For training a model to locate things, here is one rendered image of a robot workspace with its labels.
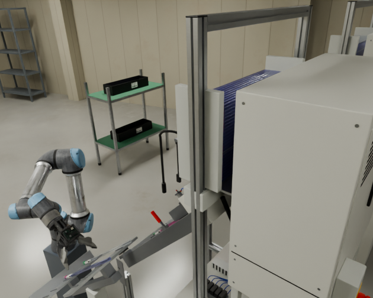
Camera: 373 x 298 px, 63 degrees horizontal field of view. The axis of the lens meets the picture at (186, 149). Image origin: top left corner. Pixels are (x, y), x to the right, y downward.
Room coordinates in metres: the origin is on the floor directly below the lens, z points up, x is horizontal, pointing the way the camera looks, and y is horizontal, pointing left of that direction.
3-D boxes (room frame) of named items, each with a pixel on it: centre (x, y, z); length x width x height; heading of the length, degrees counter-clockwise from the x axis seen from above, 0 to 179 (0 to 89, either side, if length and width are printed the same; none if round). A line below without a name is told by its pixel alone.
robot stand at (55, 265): (1.50, 0.80, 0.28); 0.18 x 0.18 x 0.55; 63
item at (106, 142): (3.76, 0.71, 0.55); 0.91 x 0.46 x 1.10; 139
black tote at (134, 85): (3.76, 0.71, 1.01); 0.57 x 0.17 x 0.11; 139
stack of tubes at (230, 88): (1.08, -0.23, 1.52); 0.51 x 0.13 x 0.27; 139
